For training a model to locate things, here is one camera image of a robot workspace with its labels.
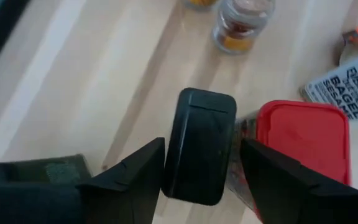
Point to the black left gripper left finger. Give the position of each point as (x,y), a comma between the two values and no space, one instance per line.
(120,199)

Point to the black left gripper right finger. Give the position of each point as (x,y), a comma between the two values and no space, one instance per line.
(306,205)

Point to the white-lid bagel seasoning jar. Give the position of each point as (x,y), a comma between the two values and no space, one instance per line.
(346,90)

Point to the red-lid smoked paprika tin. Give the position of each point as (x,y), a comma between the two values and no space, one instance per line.
(303,137)

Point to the dark green spice jars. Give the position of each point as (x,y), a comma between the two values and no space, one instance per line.
(199,146)

